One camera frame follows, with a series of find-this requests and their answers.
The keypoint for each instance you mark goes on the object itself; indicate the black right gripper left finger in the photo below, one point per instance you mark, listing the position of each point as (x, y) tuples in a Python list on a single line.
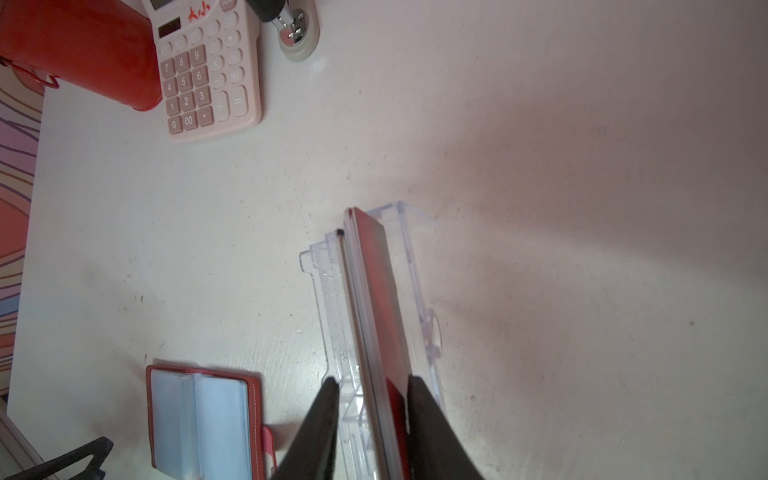
[(312, 454)]

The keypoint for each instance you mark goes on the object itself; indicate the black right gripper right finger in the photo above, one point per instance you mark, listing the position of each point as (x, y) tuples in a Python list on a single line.
[(434, 451)]

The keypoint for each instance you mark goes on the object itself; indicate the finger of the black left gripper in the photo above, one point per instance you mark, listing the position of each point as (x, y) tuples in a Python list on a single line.
[(98, 450)]

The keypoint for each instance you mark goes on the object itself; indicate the red leather card holder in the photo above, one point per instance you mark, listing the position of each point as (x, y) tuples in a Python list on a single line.
[(207, 424)]

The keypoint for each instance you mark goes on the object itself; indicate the black VIP credit card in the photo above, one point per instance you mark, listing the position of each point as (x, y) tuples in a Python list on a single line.
[(374, 415)]

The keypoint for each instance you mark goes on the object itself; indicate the clear acrylic card stand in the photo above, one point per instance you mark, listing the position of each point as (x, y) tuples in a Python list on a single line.
[(321, 263)]

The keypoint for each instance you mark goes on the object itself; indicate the red metal pen bucket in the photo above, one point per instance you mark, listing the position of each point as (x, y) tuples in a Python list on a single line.
[(105, 47)]

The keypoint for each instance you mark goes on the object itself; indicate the pink desk calculator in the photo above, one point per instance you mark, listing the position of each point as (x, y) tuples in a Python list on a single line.
[(208, 65)]

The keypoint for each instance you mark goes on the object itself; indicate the grey black stapler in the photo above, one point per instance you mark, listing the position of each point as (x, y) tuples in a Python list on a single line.
[(296, 22)]

